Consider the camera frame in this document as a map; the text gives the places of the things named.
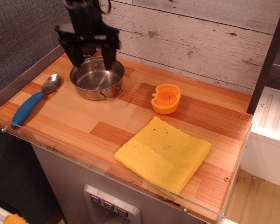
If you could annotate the yellow object bottom left corner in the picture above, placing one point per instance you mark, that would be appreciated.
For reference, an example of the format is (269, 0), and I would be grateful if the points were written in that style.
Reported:
(14, 219)

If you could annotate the silver panel with buttons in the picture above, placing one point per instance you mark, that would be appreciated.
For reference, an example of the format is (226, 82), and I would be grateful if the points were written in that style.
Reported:
(105, 208)

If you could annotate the yellow folded cloth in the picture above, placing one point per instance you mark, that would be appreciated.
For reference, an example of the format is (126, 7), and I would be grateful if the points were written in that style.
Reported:
(164, 156)

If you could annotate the stainless steel pot with handles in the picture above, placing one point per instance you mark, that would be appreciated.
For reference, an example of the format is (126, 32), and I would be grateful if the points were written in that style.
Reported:
(92, 81)

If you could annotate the dark right vertical post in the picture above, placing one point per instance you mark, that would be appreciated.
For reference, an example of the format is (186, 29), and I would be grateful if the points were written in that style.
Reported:
(264, 74)

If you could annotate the metal spoon with blue handle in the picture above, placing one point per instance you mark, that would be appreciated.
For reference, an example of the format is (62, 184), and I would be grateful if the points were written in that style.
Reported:
(50, 85)

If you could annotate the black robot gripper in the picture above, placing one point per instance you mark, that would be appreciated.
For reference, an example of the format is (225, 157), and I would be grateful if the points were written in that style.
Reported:
(86, 27)

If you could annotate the grey toy kitchen cabinet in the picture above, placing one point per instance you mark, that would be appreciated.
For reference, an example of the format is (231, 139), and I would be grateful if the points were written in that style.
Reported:
(67, 180)

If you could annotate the orange toy pumpkin half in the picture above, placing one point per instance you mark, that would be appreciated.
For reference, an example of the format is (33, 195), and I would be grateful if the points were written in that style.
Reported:
(166, 98)

